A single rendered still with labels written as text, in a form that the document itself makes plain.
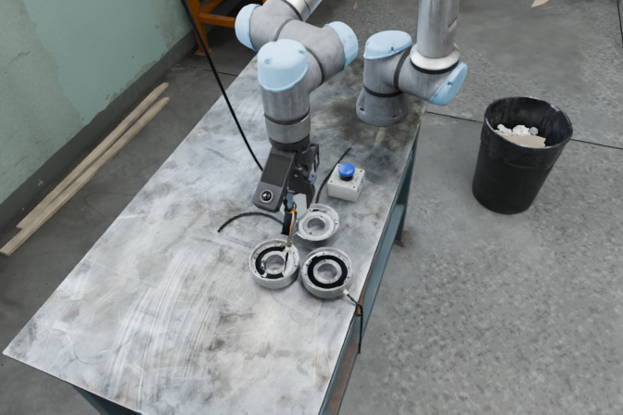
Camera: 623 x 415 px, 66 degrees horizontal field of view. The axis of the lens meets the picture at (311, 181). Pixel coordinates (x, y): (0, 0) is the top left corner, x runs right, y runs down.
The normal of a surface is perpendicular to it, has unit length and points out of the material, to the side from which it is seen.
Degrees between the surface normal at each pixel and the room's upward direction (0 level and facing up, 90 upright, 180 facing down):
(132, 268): 0
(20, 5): 90
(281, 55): 0
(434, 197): 0
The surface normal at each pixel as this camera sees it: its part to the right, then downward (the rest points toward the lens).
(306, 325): -0.04, -0.70
